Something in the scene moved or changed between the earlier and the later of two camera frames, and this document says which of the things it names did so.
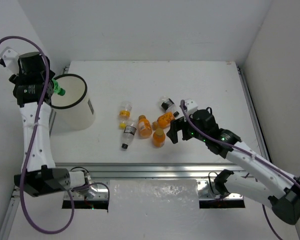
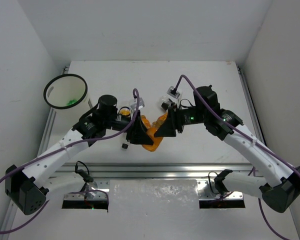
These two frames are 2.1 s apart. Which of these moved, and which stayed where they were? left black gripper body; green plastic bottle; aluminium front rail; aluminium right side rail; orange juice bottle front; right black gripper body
Moved: right black gripper body; orange juice bottle front; green plastic bottle; left black gripper body
Stayed: aluminium front rail; aluminium right side rail
